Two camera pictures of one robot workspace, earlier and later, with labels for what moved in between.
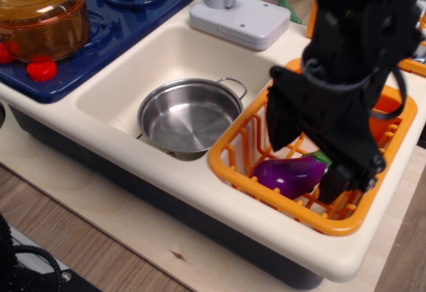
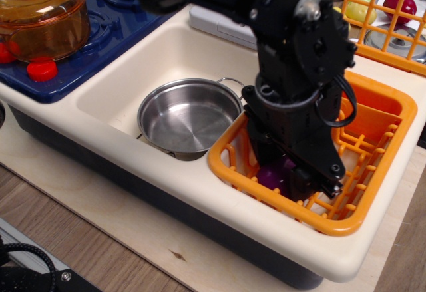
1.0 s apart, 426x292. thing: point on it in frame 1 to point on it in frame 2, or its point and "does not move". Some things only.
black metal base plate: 70,282 does not move
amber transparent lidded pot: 43,16 does not move
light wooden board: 194,256 does not move
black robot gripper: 329,99 to 292,116
